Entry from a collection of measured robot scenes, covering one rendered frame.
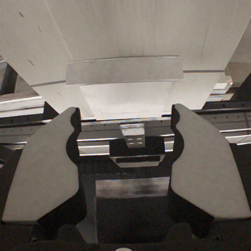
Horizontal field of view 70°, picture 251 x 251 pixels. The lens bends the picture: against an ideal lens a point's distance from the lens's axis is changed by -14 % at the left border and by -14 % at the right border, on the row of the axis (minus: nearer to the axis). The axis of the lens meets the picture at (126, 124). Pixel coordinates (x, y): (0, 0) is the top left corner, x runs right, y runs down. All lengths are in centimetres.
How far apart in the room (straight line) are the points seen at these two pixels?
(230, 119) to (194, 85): 36
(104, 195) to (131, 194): 3
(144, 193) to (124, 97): 12
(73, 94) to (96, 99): 3
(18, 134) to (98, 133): 24
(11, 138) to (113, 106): 44
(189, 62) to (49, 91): 13
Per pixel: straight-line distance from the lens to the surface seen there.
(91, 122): 29
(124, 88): 19
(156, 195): 25
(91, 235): 81
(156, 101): 23
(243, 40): 38
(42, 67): 17
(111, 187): 26
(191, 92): 22
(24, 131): 60
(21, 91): 32
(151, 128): 50
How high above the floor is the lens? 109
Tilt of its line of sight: 18 degrees down
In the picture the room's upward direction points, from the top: 178 degrees clockwise
